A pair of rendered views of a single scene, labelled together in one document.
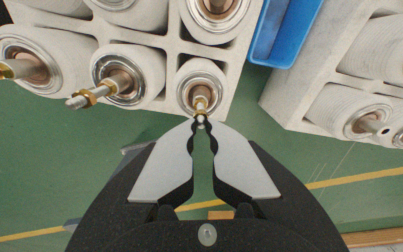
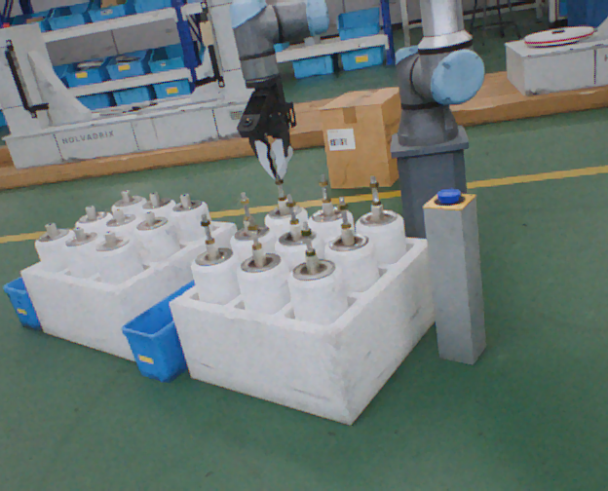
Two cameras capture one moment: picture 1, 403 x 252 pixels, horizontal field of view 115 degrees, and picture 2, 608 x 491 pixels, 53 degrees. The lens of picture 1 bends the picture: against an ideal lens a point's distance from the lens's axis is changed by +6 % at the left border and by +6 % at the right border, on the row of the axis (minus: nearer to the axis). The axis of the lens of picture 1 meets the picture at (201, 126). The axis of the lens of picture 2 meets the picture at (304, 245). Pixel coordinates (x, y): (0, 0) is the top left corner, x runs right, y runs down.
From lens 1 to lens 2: 1.24 m
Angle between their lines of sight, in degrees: 41
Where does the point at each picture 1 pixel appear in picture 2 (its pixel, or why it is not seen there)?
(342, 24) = (176, 264)
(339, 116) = (201, 210)
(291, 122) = (228, 226)
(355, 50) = (175, 247)
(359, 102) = (188, 214)
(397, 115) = (163, 212)
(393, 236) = (128, 162)
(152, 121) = not seen: hidden behind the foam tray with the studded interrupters
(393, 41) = (167, 233)
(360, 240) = (171, 155)
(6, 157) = not seen: outside the picture
